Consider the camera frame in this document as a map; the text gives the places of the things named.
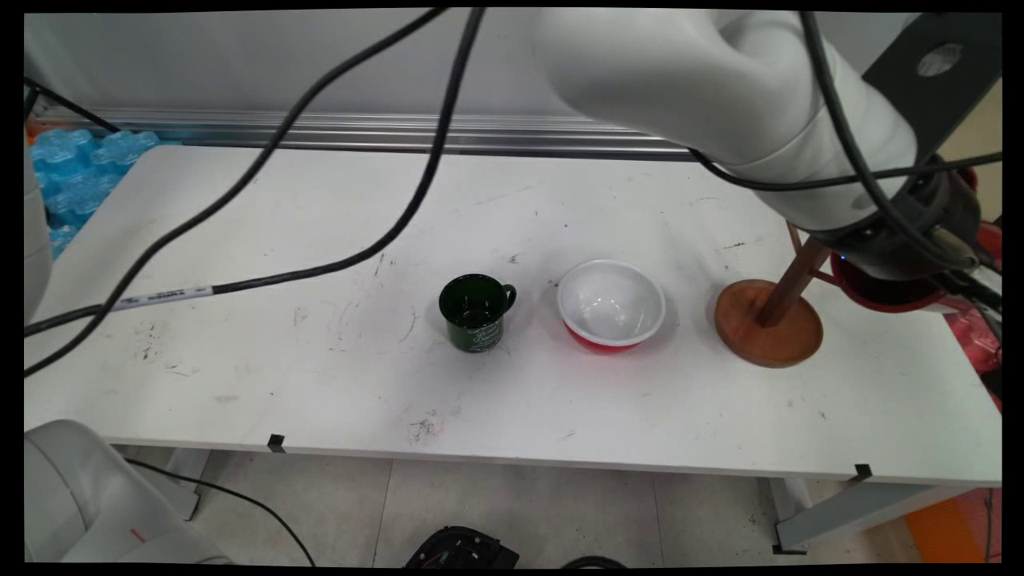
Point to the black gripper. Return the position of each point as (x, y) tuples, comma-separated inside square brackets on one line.
[(904, 250)]

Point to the red ceramic mug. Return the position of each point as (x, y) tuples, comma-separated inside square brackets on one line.
[(888, 298)]

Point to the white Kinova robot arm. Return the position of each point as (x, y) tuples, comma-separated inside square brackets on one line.
[(704, 80)]

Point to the red plastic bag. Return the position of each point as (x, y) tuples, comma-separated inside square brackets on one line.
[(972, 340)]

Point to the wooden mug tree stand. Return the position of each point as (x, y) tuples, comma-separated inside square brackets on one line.
[(768, 332)]

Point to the black tape piece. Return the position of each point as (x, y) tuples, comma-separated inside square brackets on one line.
[(862, 472), (276, 442)]

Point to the grey table leg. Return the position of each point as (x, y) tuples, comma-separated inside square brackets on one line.
[(864, 512), (188, 480)]

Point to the orange floor object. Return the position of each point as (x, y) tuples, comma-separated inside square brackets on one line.
[(948, 528)]

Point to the red bowl white inside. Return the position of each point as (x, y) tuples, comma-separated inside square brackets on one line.
[(611, 304)]

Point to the dark green printed mug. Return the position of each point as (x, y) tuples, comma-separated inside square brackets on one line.
[(474, 316)]

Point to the black device on floor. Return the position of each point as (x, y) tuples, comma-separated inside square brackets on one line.
[(460, 548)]

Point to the blue water bottle pack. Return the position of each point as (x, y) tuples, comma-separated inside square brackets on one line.
[(76, 172)]

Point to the thin black rod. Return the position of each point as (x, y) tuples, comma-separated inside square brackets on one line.
[(68, 104)]

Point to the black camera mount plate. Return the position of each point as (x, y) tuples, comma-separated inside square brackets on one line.
[(936, 88)]

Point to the horizontal aluminium frame rail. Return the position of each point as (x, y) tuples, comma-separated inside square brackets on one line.
[(400, 132)]

